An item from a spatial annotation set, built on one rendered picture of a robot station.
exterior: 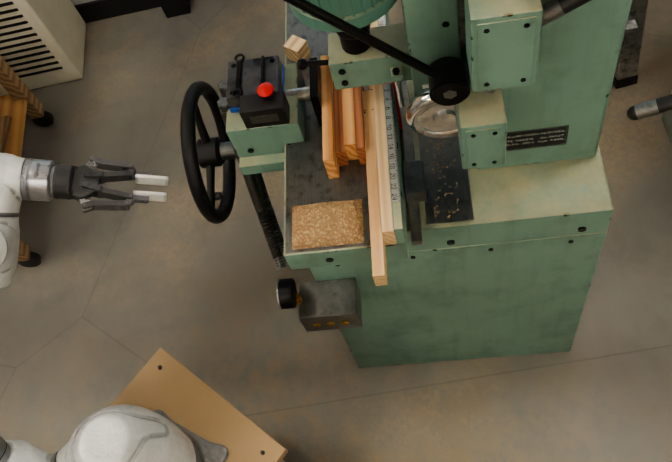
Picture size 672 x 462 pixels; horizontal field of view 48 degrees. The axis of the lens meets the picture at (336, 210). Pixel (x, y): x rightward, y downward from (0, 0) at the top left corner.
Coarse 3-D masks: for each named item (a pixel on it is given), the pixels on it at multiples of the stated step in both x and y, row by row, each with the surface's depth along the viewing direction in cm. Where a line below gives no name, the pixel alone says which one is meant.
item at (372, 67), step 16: (384, 32) 126; (400, 32) 125; (336, 48) 126; (400, 48) 124; (336, 64) 125; (352, 64) 125; (368, 64) 125; (384, 64) 125; (400, 64) 125; (336, 80) 128; (352, 80) 129; (368, 80) 129; (384, 80) 129
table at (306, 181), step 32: (288, 32) 153; (320, 32) 151; (320, 128) 140; (256, 160) 143; (288, 160) 138; (320, 160) 136; (352, 160) 135; (288, 192) 134; (320, 192) 133; (352, 192) 132; (288, 224) 131; (288, 256) 129; (320, 256) 129; (352, 256) 129
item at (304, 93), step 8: (312, 72) 134; (320, 72) 138; (312, 80) 133; (320, 80) 137; (296, 88) 138; (304, 88) 137; (312, 88) 133; (320, 88) 136; (304, 96) 137; (312, 96) 132; (320, 96) 135; (312, 104) 134; (320, 104) 134; (320, 112) 136; (320, 120) 138
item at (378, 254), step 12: (372, 96) 136; (372, 108) 135; (372, 120) 134; (372, 132) 133; (372, 144) 131; (372, 156) 130; (372, 168) 129; (372, 180) 128; (372, 192) 127; (372, 204) 126; (372, 216) 125; (372, 228) 124; (372, 240) 123; (372, 252) 122; (384, 252) 123; (372, 264) 120; (384, 264) 121; (384, 276) 120
